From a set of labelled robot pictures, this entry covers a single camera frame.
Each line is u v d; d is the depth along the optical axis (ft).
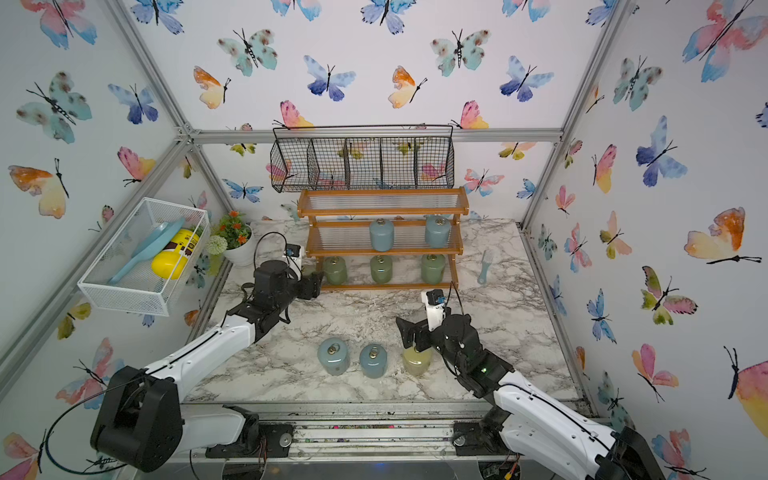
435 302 2.16
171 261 2.27
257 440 2.33
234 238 3.32
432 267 3.18
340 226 3.96
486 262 3.63
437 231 2.98
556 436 1.54
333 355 2.59
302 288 2.49
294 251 2.42
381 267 3.23
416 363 2.60
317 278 2.55
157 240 2.24
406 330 2.22
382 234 2.92
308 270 2.69
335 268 3.15
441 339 2.28
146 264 2.27
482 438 2.13
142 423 1.34
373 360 2.59
